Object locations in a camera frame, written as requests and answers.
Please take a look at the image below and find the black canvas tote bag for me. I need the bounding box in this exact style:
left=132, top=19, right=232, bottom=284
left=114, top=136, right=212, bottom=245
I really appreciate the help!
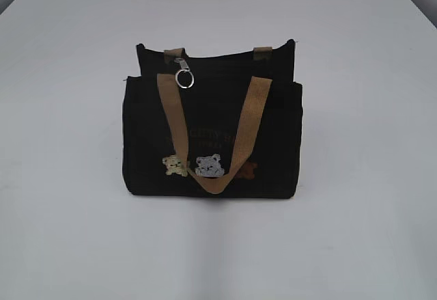
left=122, top=39, right=303, bottom=199

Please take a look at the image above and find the silver zipper pull with ring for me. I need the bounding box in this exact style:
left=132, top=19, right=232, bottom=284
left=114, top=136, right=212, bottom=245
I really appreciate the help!
left=174, top=57, right=195, bottom=90

